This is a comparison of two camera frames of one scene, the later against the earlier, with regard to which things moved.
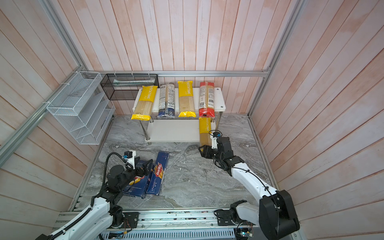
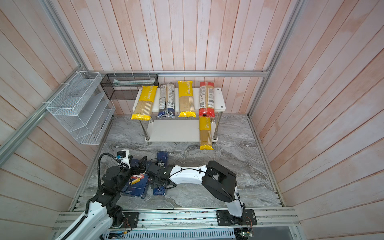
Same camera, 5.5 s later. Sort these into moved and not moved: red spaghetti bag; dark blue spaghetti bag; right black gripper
Moved: right black gripper
Not moved: red spaghetti bag; dark blue spaghetti bag
